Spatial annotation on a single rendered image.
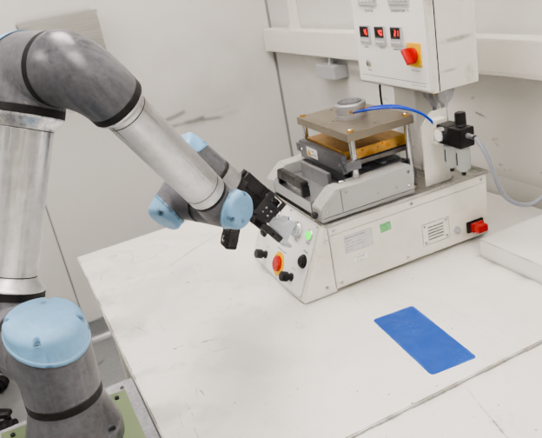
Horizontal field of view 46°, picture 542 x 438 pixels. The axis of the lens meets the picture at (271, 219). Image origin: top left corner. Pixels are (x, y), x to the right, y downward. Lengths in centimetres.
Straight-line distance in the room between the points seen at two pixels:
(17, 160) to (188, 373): 57
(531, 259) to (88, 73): 102
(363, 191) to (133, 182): 166
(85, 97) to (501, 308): 93
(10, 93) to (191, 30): 197
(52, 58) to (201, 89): 204
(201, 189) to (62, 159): 180
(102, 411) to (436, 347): 64
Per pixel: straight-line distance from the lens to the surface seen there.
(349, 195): 146
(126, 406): 115
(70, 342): 97
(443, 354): 129
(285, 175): 157
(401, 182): 153
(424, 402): 118
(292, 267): 155
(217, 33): 299
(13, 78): 104
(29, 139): 105
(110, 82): 97
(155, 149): 104
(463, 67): 157
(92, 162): 291
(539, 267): 149
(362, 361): 129
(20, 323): 99
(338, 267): 150
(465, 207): 165
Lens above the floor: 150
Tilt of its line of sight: 22 degrees down
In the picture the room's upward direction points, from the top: 11 degrees counter-clockwise
